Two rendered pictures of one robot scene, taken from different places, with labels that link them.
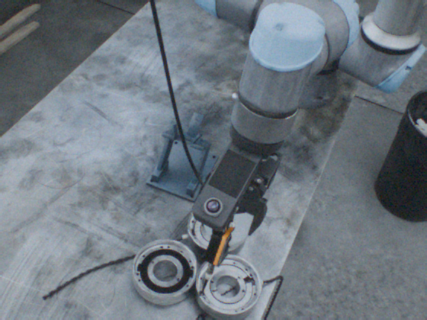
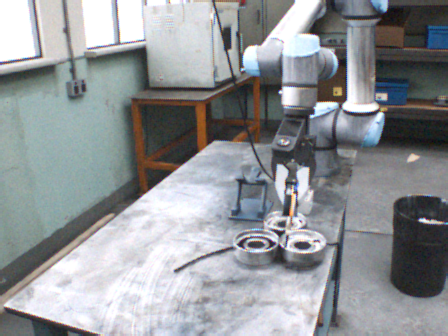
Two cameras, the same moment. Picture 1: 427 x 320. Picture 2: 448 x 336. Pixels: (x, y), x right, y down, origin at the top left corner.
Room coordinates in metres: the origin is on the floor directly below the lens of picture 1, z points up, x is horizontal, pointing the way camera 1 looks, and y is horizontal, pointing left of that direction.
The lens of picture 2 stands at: (-0.44, 0.06, 1.32)
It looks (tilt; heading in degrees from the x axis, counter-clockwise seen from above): 19 degrees down; 3
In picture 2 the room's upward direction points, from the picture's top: 2 degrees counter-clockwise
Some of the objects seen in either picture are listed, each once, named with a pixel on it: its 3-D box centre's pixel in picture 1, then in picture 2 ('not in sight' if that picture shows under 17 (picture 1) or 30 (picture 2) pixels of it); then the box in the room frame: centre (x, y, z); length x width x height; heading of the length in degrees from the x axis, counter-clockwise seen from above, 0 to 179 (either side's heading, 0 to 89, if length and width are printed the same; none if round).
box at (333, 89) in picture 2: not in sight; (329, 81); (4.04, -0.78, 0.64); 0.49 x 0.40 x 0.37; 78
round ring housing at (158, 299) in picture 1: (165, 273); (256, 247); (0.42, 0.05, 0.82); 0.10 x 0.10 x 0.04
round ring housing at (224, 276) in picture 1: (227, 289); (302, 248); (0.41, -0.06, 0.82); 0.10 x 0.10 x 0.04
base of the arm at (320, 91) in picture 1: (309, 71); (319, 155); (0.98, -0.18, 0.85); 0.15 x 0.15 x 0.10
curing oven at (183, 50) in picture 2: not in sight; (198, 44); (3.06, 0.44, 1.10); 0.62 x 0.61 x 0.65; 163
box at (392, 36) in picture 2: not in sight; (383, 27); (3.89, -1.29, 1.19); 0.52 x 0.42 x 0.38; 73
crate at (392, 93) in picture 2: not in sight; (381, 90); (3.90, -1.30, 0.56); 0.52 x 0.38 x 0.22; 70
